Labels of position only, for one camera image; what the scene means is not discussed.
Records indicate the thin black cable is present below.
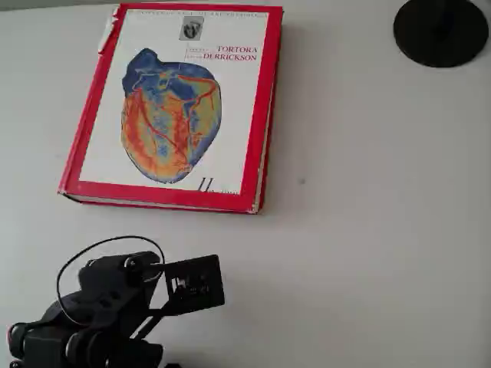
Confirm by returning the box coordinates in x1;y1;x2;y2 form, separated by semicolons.
56;235;168;327

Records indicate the cardboard box with labels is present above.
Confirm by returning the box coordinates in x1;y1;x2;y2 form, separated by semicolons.
57;2;287;215

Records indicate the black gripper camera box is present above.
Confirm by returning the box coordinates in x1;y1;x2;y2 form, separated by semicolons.
130;254;226;340

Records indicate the black round stand base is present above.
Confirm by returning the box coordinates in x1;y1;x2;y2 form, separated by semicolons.
393;0;490;69

